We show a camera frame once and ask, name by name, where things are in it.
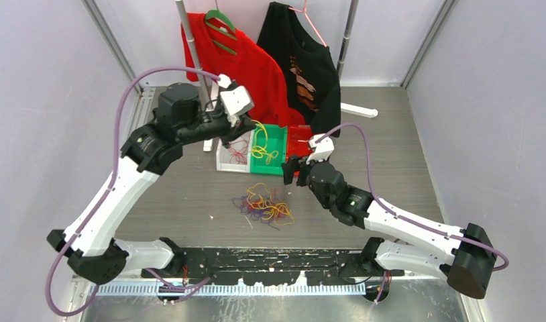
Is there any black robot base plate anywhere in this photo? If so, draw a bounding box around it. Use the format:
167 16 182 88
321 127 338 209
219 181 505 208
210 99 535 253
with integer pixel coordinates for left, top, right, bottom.
156 248 382 286

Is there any coloured cable pile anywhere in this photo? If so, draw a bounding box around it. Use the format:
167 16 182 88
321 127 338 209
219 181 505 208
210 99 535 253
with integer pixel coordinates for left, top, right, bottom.
231 182 296 231

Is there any white plastic bin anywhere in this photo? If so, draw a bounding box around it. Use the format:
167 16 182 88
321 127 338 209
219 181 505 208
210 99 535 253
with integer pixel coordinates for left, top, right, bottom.
216 133 252 173

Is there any pink clothes hanger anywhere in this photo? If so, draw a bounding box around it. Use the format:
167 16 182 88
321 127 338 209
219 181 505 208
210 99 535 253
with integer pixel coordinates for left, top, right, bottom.
289 0 328 48

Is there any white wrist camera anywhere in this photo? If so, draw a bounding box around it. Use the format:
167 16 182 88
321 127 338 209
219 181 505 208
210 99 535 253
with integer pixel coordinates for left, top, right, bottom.
219 85 254 124
306 134 335 164

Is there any red plastic bin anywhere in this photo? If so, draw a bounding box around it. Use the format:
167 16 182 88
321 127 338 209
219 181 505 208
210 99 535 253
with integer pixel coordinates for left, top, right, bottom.
285 125 313 161

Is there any red t-shirt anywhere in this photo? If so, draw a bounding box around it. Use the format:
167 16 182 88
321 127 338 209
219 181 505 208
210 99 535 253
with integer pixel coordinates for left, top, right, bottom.
187 13 305 127

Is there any metal clothes rack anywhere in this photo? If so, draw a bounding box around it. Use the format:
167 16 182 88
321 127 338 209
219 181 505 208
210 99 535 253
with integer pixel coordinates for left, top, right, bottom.
175 0 379 153

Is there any green clothes hanger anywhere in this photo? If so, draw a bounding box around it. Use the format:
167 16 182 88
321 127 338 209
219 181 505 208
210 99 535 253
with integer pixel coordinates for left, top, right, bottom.
204 9 237 55

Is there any green plastic bin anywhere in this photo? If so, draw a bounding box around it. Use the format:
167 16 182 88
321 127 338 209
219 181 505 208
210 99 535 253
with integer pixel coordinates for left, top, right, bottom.
250 122 287 176

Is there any yellow cable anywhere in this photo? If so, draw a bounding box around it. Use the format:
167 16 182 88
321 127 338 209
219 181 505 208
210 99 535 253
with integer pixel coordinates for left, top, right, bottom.
250 119 280 166

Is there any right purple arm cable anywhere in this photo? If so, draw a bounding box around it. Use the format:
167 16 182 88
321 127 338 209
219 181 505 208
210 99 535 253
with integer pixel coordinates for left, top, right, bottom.
315 123 510 305

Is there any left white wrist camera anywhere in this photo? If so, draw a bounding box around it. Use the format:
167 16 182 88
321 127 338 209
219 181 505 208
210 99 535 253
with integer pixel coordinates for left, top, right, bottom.
219 85 254 124

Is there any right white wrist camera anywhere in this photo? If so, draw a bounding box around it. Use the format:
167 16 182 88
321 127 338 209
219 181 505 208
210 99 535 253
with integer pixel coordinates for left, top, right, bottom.
306 134 335 164

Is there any black printed t-shirt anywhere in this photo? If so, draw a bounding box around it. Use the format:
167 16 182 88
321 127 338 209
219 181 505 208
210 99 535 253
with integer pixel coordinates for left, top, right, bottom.
256 1 341 134

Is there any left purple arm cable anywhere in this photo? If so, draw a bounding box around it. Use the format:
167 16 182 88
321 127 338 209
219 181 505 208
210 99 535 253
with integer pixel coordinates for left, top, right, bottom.
44 66 223 317

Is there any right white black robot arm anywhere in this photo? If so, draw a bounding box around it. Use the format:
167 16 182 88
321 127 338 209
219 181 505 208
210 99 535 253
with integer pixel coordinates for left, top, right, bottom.
282 156 498 299

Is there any red cable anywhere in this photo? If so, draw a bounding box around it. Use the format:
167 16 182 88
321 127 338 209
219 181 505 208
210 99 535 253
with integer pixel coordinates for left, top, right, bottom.
226 138 252 166

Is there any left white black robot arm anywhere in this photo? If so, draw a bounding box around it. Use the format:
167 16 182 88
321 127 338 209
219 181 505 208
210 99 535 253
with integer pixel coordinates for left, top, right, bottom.
47 83 256 285

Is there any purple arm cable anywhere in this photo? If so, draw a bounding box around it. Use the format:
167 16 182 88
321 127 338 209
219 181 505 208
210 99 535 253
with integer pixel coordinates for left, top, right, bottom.
44 66 223 317
315 123 510 305

